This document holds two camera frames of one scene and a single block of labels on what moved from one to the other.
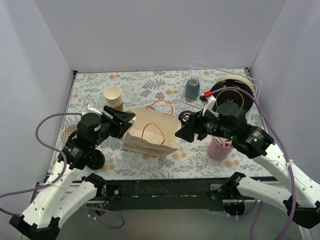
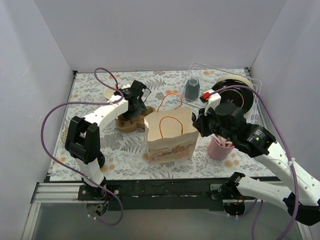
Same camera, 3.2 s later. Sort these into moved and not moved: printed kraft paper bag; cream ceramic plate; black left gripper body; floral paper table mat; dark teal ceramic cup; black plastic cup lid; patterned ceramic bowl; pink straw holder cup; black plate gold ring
Moved: black left gripper body; printed kraft paper bag; black plastic cup lid
Not moved: black plate gold ring; floral paper table mat; pink straw holder cup; patterned ceramic bowl; cream ceramic plate; dark teal ceramic cup
